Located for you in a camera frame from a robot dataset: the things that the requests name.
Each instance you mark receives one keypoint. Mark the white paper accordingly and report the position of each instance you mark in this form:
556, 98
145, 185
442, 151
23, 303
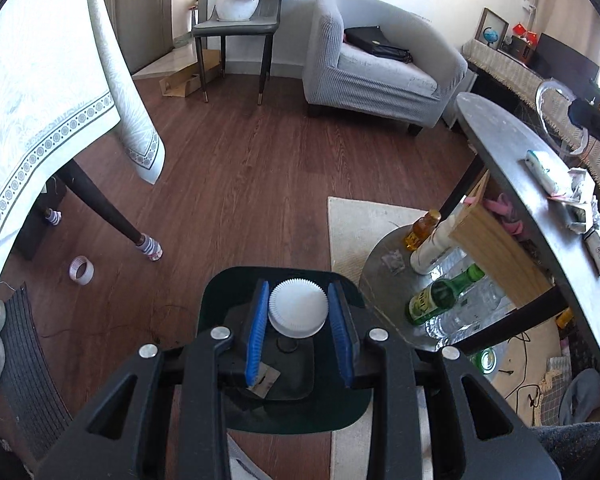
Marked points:
580, 185

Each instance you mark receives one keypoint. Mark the white and blue tissue packet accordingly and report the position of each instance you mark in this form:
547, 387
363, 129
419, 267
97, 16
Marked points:
545, 170

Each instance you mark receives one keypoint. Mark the clear plastic lid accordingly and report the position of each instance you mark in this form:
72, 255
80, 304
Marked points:
544, 105

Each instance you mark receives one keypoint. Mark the white plastic object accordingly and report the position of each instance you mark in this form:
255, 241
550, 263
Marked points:
245, 465

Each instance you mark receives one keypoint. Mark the grey ribbed floor mat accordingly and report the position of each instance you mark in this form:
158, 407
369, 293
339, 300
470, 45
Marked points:
30, 370

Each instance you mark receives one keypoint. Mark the grey dining chair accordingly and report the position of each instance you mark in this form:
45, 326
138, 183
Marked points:
240, 27

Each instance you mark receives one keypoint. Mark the white plastic bottle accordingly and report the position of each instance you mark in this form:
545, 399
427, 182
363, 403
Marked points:
435, 250

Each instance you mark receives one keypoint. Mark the small grey box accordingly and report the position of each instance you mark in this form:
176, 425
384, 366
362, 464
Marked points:
577, 216

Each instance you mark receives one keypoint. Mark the pale patterned tablecloth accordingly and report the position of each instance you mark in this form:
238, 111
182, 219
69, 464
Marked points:
40, 85

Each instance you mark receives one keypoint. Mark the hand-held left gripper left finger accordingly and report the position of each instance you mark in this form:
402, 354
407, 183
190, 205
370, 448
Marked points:
256, 340

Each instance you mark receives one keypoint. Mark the cabinet with lace cloth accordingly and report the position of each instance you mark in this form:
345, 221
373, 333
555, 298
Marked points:
510, 72

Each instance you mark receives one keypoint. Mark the grey door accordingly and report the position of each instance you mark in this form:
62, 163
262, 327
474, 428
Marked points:
140, 10

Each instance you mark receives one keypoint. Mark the striped table leg sock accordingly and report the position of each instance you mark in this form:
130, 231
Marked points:
53, 217
149, 247

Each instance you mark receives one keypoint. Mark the round grey low table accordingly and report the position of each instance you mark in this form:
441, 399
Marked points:
380, 285

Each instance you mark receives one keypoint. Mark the black table leg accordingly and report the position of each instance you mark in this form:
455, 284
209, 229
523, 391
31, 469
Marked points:
100, 200

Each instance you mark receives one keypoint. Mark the black television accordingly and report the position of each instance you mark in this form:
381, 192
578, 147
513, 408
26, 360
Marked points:
562, 57

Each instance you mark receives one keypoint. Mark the framed globe picture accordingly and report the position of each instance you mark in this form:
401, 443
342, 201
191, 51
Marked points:
491, 30

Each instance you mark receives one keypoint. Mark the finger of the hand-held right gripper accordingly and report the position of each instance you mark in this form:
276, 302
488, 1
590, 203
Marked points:
592, 117

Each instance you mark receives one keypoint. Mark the white wrapper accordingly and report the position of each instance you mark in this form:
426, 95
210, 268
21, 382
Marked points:
599, 252

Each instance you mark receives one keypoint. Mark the red ornament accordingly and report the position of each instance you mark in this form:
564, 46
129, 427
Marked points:
527, 35

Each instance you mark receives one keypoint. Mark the white pleated paper liner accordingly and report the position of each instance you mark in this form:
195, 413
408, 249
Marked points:
297, 307

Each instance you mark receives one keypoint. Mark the flat cardboard box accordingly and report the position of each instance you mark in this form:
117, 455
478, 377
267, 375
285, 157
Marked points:
182, 82

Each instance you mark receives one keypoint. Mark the blue grey cloth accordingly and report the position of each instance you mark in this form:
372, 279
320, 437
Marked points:
580, 395

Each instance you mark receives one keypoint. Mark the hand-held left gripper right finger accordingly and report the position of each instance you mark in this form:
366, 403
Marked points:
341, 340

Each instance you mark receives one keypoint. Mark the wooden box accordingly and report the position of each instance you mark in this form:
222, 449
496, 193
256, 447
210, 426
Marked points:
495, 260

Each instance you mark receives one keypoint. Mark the green can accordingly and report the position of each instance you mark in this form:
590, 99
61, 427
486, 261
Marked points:
486, 360

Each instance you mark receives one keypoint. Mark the grey striped armchair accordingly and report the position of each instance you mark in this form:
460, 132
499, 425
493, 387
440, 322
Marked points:
380, 80

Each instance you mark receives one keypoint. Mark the amber drink bottle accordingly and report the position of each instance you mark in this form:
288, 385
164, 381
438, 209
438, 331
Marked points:
420, 230

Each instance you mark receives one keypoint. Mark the small grey wrapper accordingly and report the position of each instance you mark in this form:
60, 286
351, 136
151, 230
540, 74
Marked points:
267, 381

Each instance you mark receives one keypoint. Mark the clear plastic water bottle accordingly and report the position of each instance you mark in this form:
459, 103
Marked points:
472, 310

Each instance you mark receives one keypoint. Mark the clear tape roll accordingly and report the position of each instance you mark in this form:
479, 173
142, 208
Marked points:
75, 271

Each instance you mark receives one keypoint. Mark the dark oval coffee table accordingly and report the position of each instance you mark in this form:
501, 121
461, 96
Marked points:
510, 160

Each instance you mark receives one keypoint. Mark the green glass bottle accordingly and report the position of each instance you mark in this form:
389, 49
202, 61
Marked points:
435, 300

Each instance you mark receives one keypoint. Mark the pink cloth item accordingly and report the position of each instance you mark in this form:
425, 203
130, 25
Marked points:
505, 212

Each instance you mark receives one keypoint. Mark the black bag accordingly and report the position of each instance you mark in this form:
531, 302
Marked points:
375, 40

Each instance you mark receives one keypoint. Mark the small crumpled clear wrapper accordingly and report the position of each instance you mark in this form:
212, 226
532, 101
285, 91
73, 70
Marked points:
394, 261

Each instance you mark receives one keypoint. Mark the beige rug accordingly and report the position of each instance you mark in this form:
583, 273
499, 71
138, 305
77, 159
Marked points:
350, 230

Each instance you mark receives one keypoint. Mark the dark green trash bin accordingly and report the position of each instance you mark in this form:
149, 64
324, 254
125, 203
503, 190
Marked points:
220, 287

